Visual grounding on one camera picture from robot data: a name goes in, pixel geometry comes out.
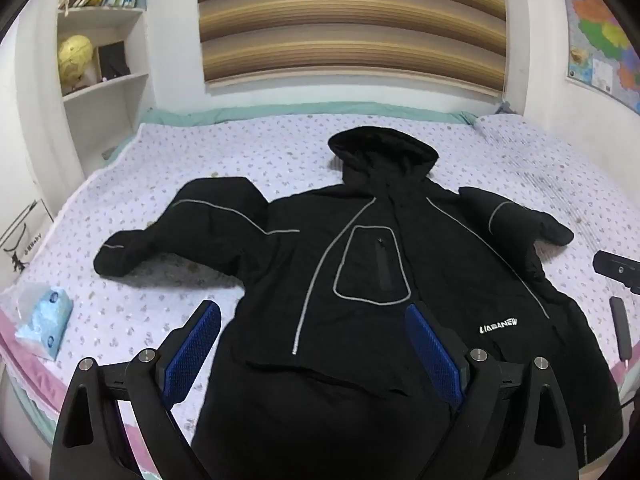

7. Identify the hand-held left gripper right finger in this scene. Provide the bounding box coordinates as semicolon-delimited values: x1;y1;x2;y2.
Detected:
404;302;583;480

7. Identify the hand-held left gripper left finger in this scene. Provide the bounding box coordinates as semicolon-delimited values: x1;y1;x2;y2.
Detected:
48;300;222;480

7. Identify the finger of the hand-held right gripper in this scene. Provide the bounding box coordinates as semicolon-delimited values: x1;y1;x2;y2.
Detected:
592;250;640;295
609;297;629;362

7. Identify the black hooded jacket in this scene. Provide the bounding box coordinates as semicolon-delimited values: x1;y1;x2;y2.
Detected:
94;127;626;480

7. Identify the blue tissue pack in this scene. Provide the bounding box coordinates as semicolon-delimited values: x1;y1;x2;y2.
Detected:
16;287;75;361

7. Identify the pink bed skirt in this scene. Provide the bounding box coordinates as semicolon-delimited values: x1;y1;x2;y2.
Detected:
0;305;201;480

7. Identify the clear plastic bag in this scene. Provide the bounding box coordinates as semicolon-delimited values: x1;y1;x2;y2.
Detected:
0;280;51;346

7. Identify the floral white quilt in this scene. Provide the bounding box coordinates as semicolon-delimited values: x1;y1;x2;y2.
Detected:
0;110;640;461

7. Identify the black box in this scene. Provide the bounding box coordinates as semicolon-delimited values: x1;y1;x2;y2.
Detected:
96;41;132;80

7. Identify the yellow globe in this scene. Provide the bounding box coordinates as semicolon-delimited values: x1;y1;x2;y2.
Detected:
56;35;96;92

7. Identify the striped brown window blind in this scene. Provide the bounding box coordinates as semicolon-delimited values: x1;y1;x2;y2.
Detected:
196;0;508;96

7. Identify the white bookshelf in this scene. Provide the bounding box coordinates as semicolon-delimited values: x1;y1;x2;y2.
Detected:
54;0;156;111

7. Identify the colourful wall map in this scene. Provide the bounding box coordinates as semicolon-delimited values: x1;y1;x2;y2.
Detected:
560;0;640;116

